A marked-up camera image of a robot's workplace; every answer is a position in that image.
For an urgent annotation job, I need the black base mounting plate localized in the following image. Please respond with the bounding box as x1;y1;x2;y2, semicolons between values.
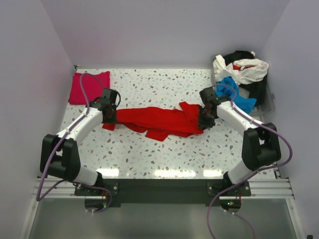
74;178;251;209

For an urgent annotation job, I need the red t-shirt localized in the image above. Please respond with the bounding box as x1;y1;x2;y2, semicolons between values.
102;102;203;141

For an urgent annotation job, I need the clear plastic bin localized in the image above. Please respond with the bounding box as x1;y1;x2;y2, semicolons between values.
210;55;276;118

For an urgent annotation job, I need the folded pink t-shirt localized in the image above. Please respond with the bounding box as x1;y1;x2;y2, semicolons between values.
68;71;110;105

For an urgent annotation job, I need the blue t-shirt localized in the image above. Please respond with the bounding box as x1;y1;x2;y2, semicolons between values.
215;77;257;114

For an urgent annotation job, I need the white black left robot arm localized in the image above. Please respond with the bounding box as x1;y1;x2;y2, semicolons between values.
40;89;121;186

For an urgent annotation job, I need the white t-shirt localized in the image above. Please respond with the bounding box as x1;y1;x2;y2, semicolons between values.
212;54;269;85

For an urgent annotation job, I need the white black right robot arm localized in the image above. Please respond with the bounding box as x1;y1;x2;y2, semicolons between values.
198;87;281;189

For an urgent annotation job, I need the aluminium rail frame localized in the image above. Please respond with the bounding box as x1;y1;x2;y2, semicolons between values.
20;170;308;239

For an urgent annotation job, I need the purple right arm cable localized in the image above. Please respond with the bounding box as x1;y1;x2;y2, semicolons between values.
207;84;294;239

